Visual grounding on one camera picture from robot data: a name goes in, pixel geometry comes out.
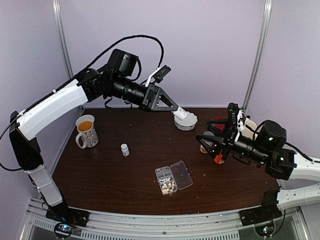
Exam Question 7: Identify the red floral saucer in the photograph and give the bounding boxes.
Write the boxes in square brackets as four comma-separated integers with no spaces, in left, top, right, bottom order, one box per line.
[212,117,227,132]

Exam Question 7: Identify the black camera cable left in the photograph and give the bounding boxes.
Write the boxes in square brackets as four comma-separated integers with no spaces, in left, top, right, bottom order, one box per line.
[0,34,165,171]

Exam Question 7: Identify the white pills in organizer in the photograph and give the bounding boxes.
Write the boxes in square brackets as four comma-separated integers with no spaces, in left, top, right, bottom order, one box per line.
[161,188,175,196]

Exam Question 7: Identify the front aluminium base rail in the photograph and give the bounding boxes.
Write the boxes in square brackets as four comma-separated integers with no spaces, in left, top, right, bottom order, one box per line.
[16,197,312,240]

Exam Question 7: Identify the white fluted ceramic bowl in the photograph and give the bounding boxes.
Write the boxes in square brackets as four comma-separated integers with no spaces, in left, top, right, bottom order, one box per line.
[174,111,198,131]

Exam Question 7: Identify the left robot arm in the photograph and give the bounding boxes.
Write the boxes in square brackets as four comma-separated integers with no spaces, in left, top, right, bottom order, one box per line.
[9,49,187,222]

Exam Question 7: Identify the clear plastic pill organizer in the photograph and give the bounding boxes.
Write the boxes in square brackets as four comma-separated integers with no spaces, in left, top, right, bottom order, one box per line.
[154,160,193,196]

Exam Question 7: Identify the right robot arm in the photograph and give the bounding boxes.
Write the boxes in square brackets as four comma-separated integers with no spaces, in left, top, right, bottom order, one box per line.
[195,120,320,221]

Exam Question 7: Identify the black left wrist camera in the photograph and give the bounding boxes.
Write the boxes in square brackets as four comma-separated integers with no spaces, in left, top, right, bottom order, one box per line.
[145,65,172,87]

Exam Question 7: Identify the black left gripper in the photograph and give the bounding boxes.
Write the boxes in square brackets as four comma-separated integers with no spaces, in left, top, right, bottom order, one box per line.
[110,74,179,112]

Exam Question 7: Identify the aluminium frame post left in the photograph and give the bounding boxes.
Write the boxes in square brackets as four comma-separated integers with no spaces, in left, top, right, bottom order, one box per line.
[52,0,74,79]

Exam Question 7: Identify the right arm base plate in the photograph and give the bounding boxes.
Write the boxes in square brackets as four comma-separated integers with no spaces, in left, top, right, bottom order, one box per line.
[239,206,283,227]

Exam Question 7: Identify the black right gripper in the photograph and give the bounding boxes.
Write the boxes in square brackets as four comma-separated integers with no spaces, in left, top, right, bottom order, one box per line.
[195,119,269,167]

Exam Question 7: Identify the grey capped vitamin bottle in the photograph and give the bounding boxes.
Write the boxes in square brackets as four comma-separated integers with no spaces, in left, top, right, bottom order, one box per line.
[199,130,215,154]

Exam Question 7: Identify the small white pill bottle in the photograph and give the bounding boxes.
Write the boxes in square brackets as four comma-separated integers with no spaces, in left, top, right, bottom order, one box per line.
[172,106,187,121]

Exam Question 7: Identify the aluminium frame post right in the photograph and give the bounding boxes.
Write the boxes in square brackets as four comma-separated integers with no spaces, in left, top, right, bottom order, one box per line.
[242,0,273,113]

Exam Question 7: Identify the white pills group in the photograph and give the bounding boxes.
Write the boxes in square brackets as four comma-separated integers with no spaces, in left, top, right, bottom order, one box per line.
[161,182,176,189]
[158,177,172,183]

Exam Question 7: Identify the floral mug yellow inside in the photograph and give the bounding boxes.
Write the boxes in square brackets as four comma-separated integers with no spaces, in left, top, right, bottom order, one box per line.
[75,114,99,149]

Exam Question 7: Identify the aluminium frame post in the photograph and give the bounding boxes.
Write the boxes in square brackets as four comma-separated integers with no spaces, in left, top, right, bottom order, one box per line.
[242,0,273,113]
[52,0,74,79]

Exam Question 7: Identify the orange pill bottle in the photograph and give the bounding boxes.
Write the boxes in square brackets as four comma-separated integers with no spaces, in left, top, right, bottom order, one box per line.
[214,154,225,165]

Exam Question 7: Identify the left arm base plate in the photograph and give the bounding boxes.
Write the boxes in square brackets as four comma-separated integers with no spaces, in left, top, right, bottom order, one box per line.
[45,206,90,227]

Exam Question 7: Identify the cream ribbed ceramic mug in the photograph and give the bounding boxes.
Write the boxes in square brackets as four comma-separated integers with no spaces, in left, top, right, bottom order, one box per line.
[242,120,257,140]

